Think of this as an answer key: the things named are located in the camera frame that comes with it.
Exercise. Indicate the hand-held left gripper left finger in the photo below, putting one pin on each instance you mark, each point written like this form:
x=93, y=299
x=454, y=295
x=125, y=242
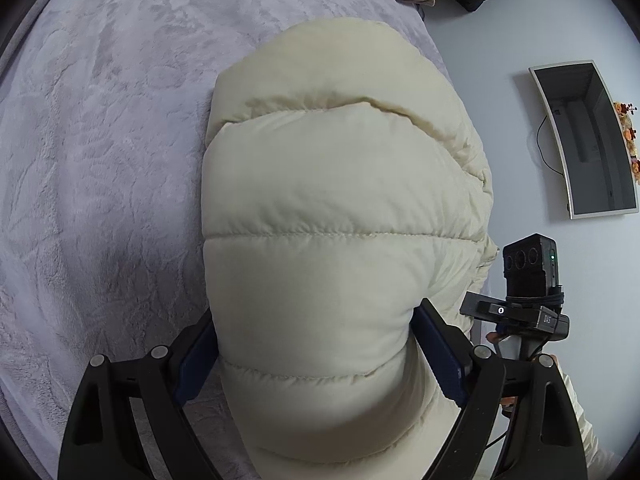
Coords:
x=197, y=360

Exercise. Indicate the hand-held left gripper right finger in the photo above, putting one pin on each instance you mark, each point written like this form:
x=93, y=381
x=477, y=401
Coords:
x=442, y=355

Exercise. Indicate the cream quilted puffer jacket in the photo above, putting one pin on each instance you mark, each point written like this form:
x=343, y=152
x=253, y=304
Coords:
x=340, y=240

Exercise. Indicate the person's right forearm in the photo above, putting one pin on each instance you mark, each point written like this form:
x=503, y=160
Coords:
x=582, y=420

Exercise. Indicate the person's right hand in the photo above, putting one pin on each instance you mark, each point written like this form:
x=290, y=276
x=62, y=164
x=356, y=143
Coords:
x=494, y=338

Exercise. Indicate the orange flower decoration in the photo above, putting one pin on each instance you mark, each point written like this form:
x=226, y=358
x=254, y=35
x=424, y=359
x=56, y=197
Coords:
x=631, y=135

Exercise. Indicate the lavender plush bed blanket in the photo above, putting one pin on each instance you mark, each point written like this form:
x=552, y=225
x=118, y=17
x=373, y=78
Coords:
x=100, y=160

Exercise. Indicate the wall-mounted television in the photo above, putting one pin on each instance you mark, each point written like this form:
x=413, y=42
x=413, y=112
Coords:
x=590, y=140

